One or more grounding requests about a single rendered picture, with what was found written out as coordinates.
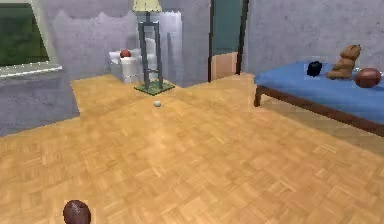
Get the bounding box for grey floor lamp yellow shade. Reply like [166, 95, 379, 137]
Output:
[132, 0, 176, 97]

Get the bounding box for white armchair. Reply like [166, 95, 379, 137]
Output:
[108, 37, 158, 85]

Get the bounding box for teal room door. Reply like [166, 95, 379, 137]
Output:
[207, 0, 250, 83]

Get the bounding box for small black object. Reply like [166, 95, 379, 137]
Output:
[306, 61, 323, 78]

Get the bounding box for brown teddy bear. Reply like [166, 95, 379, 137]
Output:
[325, 44, 363, 81]

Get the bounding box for brown oval football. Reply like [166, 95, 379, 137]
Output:
[353, 67, 383, 89]

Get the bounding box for blue bed brown frame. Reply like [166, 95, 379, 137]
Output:
[253, 60, 384, 138]

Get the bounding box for window with pale frame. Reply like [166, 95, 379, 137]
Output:
[0, 0, 64, 80]

